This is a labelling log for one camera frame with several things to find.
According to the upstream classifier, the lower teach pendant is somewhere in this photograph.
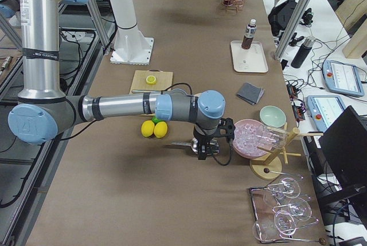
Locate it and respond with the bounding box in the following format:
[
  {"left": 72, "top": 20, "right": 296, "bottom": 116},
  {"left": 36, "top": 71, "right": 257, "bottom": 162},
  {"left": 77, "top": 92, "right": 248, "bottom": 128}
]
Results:
[{"left": 306, "top": 95, "right": 346, "bottom": 132}]

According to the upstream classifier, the wine glass lower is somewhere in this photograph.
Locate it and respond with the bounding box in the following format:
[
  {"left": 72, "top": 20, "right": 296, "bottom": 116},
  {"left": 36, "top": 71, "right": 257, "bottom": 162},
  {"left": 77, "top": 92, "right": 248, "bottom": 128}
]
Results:
[{"left": 252, "top": 210, "right": 319, "bottom": 243}]

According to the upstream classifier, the yellow lemon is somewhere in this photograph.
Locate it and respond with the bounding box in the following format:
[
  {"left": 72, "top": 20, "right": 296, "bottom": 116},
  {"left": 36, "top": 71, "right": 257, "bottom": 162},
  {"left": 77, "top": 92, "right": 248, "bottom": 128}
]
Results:
[
  {"left": 154, "top": 122, "right": 168, "bottom": 138},
  {"left": 140, "top": 120, "right": 155, "bottom": 138}
]

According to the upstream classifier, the metal ice scoop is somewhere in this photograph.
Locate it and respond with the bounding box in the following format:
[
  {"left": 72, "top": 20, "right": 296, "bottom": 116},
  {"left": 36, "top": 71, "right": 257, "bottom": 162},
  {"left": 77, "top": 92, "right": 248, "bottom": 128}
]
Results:
[{"left": 171, "top": 138, "right": 218, "bottom": 154}]

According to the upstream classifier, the yellow lemon right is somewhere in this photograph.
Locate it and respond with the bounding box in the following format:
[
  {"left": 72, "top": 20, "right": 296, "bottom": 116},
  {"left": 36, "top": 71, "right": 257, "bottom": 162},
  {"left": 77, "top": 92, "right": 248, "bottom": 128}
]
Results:
[{"left": 154, "top": 122, "right": 168, "bottom": 138}]

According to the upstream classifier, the half lemon slice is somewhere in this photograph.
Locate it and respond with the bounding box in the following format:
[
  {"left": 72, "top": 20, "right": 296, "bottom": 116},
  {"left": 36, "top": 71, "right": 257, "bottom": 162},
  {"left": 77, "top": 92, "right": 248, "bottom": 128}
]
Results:
[{"left": 146, "top": 75, "right": 157, "bottom": 85}]

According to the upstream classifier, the wooden cup holder tree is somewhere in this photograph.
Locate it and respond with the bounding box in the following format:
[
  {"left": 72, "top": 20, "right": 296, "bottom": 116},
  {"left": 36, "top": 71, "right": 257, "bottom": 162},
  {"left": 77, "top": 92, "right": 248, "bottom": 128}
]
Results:
[{"left": 249, "top": 127, "right": 323, "bottom": 180}]

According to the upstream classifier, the teach pendant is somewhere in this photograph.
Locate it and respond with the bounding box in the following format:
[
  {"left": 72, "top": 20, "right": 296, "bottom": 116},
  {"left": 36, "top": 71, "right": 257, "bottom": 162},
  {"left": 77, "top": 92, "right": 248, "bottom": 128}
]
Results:
[
  {"left": 322, "top": 60, "right": 365, "bottom": 97},
  {"left": 306, "top": 95, "right": 346, "bottom": 132}
]

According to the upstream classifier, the pink bowl of ice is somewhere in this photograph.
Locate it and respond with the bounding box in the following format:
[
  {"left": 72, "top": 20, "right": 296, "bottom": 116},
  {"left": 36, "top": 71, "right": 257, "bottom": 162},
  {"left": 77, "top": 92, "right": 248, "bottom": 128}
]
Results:
[{"left": 233, "top": 119, "right": 266, "bottom": 159}]

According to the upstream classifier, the black monitor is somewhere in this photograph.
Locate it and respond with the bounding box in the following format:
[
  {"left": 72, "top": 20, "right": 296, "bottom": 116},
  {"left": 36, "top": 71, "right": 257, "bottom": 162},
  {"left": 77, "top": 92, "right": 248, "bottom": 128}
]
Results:
[{"left": 319, "top": 106, "right": 366, "bottom": 192}]

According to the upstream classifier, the bamboo cutting board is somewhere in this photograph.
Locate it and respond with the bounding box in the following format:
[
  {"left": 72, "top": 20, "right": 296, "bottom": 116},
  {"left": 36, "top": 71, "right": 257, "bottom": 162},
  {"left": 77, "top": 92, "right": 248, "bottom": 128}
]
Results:
[{"left": 130, "top": 70, "right": 173, "bottom": 93}]

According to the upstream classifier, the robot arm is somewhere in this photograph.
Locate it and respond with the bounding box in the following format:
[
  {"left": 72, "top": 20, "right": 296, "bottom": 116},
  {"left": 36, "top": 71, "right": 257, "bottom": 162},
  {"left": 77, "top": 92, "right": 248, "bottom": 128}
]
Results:
[{"left": 1, "top": 0, "right": 19, "bottom": 18}]

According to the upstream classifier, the mint green bowl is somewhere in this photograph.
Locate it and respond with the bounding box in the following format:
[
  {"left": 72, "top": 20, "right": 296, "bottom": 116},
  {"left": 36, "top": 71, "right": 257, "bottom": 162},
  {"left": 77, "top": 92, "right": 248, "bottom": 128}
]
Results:
[{"left": 259, "top": 106, "right": 286, "bottom": 128}]

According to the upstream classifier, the wine glass upper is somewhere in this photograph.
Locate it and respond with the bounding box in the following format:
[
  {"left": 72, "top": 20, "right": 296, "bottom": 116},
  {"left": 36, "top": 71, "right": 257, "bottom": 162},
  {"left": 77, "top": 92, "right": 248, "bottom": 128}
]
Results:
[{"left": 266, "top": 177, "right": 300, "bottom": 200}]

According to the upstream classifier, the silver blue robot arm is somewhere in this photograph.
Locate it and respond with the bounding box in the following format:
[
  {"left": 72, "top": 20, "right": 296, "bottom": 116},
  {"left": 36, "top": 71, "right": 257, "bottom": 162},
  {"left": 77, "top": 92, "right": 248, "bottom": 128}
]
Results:
[{"left": 8, "top": 0, "right": 235, "bottom": 160}]

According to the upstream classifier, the wine glass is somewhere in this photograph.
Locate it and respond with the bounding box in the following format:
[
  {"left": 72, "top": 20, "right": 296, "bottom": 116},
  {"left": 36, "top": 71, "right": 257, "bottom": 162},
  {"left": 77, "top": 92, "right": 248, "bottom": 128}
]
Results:
[
  {"left": 266, "top": 177, "right": 300, "bottom": 200},
  {"left": 272, "top": 198, "right": 312, "bottom": 221},
  {"left": 252, "top": 210, "right": 319, "bottom": 243}
]

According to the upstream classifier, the brown drink bottle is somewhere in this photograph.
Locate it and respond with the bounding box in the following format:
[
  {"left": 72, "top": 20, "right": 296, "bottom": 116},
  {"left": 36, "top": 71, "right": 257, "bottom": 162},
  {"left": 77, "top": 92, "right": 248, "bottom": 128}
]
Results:
[{"left": 241, "top": 19, "right": 256, "bottom": 49}]

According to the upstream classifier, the black thermos bottle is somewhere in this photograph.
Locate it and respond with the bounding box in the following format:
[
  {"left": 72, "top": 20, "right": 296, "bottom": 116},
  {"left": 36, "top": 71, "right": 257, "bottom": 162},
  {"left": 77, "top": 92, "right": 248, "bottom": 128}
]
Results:
[{"left": 291, "top": 36, "right": 316, "bottom": 68}]

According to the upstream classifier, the upper teach pendant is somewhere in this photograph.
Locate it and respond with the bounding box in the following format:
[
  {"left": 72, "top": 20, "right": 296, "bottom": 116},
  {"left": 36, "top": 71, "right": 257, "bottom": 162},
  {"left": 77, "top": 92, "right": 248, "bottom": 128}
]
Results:
[{"left": 322, "top": 60, "right": 365, "bottom": 97}]

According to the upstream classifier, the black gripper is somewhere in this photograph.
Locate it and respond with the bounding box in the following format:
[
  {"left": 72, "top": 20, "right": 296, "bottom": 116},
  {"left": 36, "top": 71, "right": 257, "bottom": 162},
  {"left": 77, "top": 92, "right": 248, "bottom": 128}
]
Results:
[{"left": 193, "top": 118, "right": 235, "bottom": 160}]

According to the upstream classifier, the wine glass middle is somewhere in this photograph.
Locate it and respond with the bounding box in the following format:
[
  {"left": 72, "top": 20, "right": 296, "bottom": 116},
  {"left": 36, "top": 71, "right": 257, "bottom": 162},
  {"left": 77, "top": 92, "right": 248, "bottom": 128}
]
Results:
[{"left": 272, "top": 198, "right": 312, "bottom": 221}]

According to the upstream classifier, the green lime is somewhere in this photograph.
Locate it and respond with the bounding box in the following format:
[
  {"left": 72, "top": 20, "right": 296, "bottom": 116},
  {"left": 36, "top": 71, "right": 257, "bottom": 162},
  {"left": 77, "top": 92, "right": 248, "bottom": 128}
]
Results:
[{"left": 151, "top": 116, "right": 162, "bottom": 124}]

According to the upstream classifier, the yellow lemon left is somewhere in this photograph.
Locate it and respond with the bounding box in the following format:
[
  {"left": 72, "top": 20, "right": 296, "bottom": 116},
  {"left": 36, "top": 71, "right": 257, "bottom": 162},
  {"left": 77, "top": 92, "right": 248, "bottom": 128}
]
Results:
[{"left": 140, "top": 120, "right": 155, "bottom": 138}]

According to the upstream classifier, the grey folded cloth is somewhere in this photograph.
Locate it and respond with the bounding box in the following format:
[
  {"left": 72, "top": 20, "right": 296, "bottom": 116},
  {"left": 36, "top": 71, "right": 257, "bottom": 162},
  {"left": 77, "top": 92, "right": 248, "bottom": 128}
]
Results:
[{"left": 236, "top": 82, "right": 264, "bottom": 105}]

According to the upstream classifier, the cream rabbit tray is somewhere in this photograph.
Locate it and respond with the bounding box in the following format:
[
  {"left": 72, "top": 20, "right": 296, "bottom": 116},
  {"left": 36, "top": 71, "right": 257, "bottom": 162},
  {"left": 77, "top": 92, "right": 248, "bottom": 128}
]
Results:
[{"left": 231, "top": 40, "right": 268, "bottom": 73}]

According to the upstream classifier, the aluminium frame post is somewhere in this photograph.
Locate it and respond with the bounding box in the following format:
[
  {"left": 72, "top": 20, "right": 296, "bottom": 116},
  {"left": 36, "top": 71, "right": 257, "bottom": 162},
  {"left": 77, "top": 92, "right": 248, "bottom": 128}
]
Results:
[{"left": 274, "top": 0, "right": 310, "bottom": 61}]

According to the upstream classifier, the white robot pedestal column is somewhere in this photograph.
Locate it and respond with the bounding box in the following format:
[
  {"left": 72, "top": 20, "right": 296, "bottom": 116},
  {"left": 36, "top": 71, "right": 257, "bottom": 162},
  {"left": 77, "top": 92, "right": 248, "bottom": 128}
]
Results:
[{"left": 110, "top": 0, "right": 154, "bottom": 65}]

